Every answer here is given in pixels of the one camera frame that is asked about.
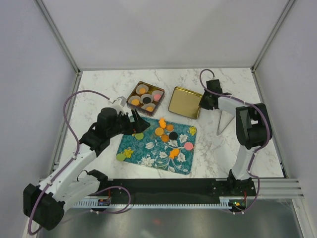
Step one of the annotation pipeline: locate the pink sandwich cookie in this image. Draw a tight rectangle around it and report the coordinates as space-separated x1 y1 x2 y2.
153 94 161 101
184 142 194 151

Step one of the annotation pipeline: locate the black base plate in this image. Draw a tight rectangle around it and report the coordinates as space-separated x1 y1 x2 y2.
98 178 256 204

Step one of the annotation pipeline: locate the white paper cup right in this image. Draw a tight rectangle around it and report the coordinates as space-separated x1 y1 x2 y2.
152 90 163 102

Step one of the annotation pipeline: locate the green sandwich cookie upper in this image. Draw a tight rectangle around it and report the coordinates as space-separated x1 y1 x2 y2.
135 133 144 140

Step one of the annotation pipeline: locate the orange dotted cookie packed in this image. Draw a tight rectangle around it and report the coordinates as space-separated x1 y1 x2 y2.
138 88 146 95

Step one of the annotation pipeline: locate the black sandwich cookie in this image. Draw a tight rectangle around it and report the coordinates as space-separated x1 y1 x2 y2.
169 131 178 140
142 97 152 104

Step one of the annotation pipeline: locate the white paper cup left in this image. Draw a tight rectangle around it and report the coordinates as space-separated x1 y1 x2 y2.
129 96 141 104

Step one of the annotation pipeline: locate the dark square cookie tin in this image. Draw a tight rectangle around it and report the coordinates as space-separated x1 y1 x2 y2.
126 81 165 117

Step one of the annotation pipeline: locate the gold tin lid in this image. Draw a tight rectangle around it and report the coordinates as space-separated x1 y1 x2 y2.
168 87 202 119

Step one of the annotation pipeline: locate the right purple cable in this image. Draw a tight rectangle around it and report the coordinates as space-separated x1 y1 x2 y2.
199 69 273 214

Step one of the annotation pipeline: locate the white paper cup bottom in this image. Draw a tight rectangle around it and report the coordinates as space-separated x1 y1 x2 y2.
142 103 155 111

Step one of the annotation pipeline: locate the teal floral tray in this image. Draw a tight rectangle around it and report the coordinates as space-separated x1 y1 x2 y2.
117 117 197 175

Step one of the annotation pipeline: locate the purple cable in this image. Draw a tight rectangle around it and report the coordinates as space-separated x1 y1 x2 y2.
27 90 114 236
199 69 273 214

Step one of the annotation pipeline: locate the white paper cup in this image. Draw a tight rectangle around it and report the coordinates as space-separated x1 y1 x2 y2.
142 103 155 111
129 96 141 104
135 84 149 95
140 94 153 105
152 90 163 102

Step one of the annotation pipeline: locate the white paper cup centre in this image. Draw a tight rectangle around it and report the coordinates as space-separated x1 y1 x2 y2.
140 94 153 105

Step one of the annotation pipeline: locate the white paper cup top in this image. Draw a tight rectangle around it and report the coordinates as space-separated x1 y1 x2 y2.
135 84 149 95

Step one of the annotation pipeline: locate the orange chip cookie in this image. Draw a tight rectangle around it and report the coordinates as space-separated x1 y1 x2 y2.
161 134 169 142

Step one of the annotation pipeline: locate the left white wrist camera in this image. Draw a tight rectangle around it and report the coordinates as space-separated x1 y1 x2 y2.
112 97 126 114

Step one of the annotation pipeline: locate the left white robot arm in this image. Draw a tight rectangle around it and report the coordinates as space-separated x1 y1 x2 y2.
23 107 150 235

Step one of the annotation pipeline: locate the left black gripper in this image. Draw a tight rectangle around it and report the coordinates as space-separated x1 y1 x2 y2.
108 109 150 138

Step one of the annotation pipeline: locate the white slotted cable duct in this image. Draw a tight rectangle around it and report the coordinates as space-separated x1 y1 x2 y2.
73 197 232 209

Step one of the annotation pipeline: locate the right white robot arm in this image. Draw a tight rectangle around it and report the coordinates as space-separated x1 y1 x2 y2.
200 79 272 196

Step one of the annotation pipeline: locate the orange dotted round cookie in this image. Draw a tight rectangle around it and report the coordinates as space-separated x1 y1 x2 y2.
155 127 164 136

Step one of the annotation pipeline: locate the orange fish cookie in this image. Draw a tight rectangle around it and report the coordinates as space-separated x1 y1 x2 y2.
158 118 166 129
169 148 180 159

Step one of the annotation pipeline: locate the orange fish cookie bottom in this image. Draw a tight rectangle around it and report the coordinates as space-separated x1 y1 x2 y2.
169 148 180 159

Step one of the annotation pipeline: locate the orange fish cookie top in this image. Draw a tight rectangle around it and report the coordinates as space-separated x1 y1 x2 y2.
158 118 166 129

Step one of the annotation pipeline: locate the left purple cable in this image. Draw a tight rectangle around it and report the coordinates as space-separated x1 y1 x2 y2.
27 90 114 236

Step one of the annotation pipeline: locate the green sandwich cookie edge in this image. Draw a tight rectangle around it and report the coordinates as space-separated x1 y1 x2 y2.
116 153 126 162

